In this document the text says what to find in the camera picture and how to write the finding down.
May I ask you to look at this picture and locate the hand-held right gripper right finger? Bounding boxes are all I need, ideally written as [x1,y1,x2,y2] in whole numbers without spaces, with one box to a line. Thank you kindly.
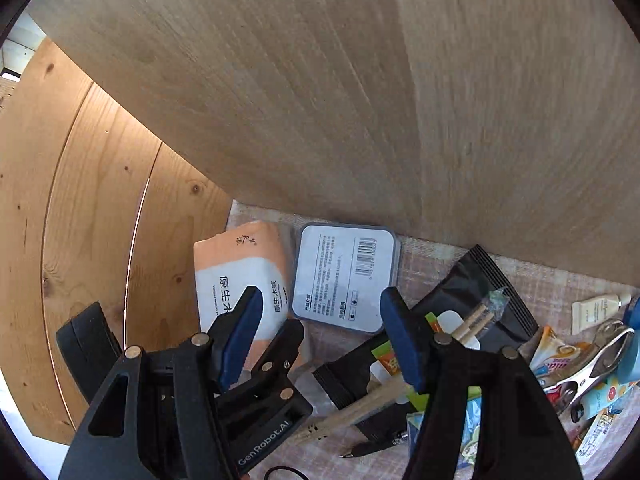
[380,287,586,480]

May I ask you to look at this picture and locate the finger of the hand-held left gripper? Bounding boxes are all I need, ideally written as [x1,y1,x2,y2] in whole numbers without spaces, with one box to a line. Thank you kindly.
[220,319,306,407]

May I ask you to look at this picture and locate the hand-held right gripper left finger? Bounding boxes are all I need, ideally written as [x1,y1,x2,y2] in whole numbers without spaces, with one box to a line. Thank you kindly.
[57,286,264,480]

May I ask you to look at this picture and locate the orange and white tissue pack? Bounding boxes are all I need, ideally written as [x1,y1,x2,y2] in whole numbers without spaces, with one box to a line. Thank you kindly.
[194,220,292,361]

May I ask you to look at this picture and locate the black hair band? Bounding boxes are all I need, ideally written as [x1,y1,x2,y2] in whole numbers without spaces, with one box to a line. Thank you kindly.
[262,466,308,480]

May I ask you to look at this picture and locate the wrapped wooden chopsticks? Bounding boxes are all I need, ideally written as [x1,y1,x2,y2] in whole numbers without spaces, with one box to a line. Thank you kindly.
[290,300,506,446]

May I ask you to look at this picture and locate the black zip packet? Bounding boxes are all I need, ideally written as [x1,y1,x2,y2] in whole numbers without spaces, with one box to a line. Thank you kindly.
[312,245,538,441]

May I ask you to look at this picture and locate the grey box with white label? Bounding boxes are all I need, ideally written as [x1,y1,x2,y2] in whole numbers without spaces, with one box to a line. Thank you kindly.
[290,222,401,333]

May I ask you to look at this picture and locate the pink plaid blanket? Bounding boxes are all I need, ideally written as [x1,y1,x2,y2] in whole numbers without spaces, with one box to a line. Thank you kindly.
[225,200,640,480]

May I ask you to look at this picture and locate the black pen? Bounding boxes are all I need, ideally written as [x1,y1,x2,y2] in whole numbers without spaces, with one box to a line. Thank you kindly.
[340,430,408,458]

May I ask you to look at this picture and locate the blue tissue pack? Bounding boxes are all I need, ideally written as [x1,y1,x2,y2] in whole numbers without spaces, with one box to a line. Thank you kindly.
[407,395,483,466]

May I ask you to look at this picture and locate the orange and white sachet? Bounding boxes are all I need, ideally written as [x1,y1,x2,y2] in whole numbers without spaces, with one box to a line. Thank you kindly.
[530,327,591,376]

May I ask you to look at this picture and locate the metal clip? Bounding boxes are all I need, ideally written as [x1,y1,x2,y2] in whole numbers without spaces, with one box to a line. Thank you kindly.
[545,322,636,416]

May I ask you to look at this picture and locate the small cream tube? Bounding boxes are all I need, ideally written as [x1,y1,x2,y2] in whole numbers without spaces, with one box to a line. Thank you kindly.
[572,294,633,336]

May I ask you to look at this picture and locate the pine wooden panel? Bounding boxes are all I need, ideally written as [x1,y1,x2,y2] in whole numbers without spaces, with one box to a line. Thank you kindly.
[0,35,236,446]

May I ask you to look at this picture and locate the small tube with blue print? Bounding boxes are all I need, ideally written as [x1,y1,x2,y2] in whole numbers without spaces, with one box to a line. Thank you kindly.
[575,380,640,421]

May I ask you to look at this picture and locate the pale wooden board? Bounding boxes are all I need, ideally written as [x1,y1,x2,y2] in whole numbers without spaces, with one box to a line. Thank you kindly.
[25,0,640,291]

